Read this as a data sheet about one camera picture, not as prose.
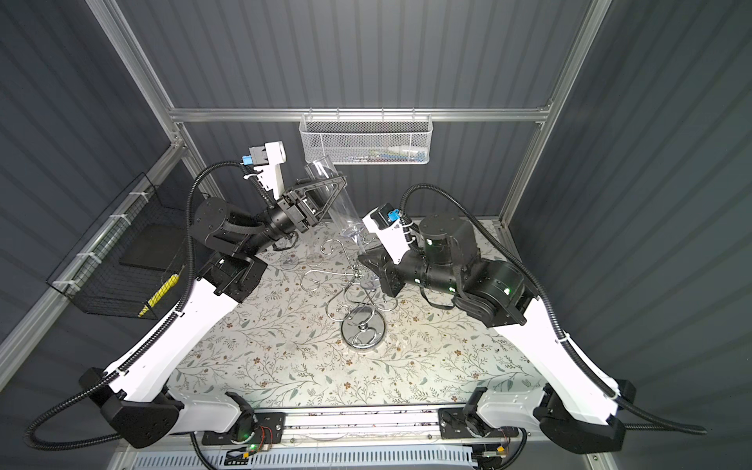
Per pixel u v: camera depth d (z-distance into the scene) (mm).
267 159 430
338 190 451
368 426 755
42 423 355
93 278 632
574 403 321
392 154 911
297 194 433
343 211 473
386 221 428
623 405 369
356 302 767
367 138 1238
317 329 912
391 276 463
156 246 767
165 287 703
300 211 435
